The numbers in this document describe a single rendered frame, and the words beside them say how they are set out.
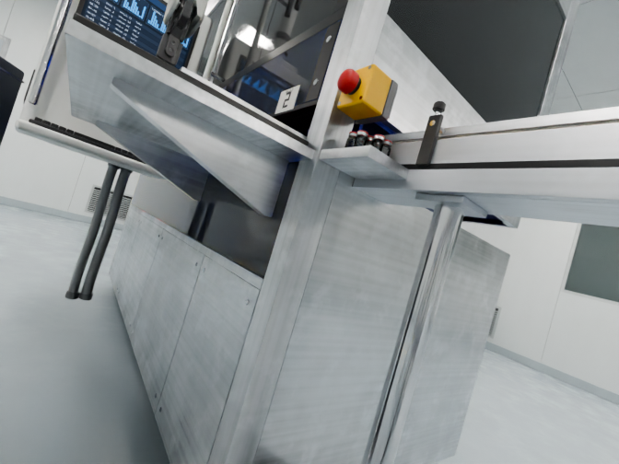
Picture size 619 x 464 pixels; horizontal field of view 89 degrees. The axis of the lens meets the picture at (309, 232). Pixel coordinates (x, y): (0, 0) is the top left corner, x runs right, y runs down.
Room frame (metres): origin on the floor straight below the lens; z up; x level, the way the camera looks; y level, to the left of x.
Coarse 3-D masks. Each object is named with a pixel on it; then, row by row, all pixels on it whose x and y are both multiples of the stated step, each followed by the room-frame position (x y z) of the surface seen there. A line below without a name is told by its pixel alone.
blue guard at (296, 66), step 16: (320, 32) 0.72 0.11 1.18; (304, 48) 0.76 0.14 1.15; (320, 48) 0.70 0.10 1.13; (272, 64) 0.89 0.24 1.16; (288, 64) 0.81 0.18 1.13; (304, 64) 0.74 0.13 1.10; (240, 80) 1.06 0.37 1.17; (256, 80) 0.95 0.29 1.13; (272, 80) 0.86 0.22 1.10; (288, 80) 0.78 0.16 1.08; (304, 80) 0.72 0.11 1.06; (240, 96) 1.03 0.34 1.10; (256, 96) 0.92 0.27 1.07; (272, 96) 0.84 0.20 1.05; (304, 96) 0.70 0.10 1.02; (272, 112) 0.81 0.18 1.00
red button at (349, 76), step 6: (348, 72) 0.54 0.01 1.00; (354, 72) 0.53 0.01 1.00; (342, 78) 0.54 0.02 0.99; (348, 78) 0.53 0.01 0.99; (354, 78) 0.53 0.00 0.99; (342, 84) 0.54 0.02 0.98; (348, 84) 0.54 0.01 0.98; (354, 84) 0.54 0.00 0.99; (342, 90) 0.55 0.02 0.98; (348, 90) 0.55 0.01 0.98
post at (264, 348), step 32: (352, 0) 0.64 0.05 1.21; (384, 0) 0.64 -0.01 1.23; (352, 32) 0.62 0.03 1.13; (352, 64) 0.62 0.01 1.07; (320, 96) 0.65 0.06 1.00; (320, 128) 0.62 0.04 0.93; (352, 128) 0.65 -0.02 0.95; (320, 160) 0.61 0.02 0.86; (320, 192) 0.63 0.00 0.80; (288, 224) 0.63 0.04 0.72; (320, 224) 0.64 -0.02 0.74; (288, 256) 0.61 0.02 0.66; (288, 288) 0.62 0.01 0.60; (256, 320) 0.64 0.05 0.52; (288, 320) 0.64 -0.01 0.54; (256, 352) 0.61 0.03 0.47; (256, 384) 0.62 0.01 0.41; (224, 416) 0.65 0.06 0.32; (256, 416) 0.63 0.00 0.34; (224, 448) 0.62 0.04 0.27; (256, 448) 0.65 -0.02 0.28
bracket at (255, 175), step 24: (120, 96) 0.51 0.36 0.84; (144, 96) 0.51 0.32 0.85; (168, 120) 0.54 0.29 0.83; (192, 120) 0.56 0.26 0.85; (192, 144) 0.57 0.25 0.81; (216, 144) 0.59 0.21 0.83; (240, 144) 0.62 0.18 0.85; (216, 168) 0.60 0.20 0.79; (240, 168) 0.63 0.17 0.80; (264, 168) 0.66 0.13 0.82; (240, 192) 0.64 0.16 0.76; (264, 192) 0.67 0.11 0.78
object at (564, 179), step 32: (448, 128) 0.55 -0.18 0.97; (480, 128) 0.51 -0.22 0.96; (512, 128) 0.47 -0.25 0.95; (544, 128) 0.44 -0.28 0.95; (576, 128) 0.38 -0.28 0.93; (608, 128) 0.36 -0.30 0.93; (416, 160) 0.55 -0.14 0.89; (448, 160) 0.51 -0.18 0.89; (480, 160) 0.47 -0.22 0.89; (512, 160) 0.43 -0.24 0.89; (544, 160) 0.40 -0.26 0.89; (576, 160) 0.38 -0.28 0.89; (608, 160) 0.35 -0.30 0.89; (384, 192) 0.64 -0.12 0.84; (416, 192) 0.56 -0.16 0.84; (448, 192) 0.50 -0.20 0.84; (480, 192) 0.46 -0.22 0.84; (512, 192) 0.42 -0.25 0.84; (544, 192) 0.40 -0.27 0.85; (576, 192) 0.37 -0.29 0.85; (608, 192) 0.35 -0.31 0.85; (608, 224) 0.43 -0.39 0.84
